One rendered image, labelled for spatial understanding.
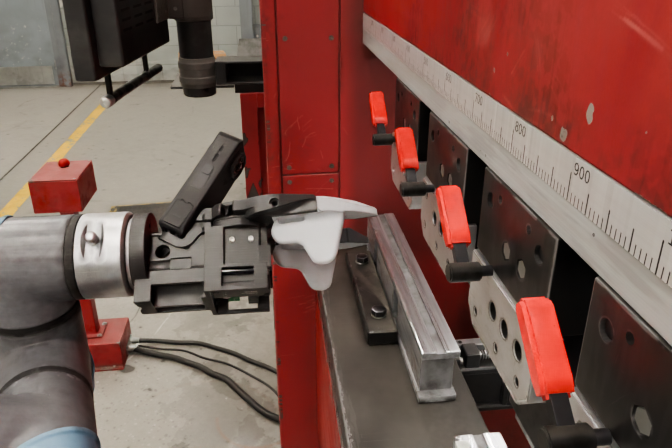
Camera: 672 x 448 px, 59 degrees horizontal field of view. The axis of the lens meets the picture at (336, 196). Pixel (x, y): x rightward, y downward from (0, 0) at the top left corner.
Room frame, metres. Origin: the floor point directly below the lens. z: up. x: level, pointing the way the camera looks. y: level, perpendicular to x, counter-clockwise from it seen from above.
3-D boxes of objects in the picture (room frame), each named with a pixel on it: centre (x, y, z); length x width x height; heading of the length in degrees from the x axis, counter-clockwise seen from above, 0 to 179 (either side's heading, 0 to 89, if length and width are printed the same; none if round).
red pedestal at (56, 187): (1.96, 0.96, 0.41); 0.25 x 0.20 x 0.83; 97
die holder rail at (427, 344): (0.97, -0.13, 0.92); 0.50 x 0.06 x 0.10; 7
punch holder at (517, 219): (0.45, -0.19, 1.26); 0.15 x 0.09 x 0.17; 7
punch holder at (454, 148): (0.65, -0.16, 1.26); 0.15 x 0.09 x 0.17; 7
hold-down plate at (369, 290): (1.02, -0.07, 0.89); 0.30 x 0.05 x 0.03; 7
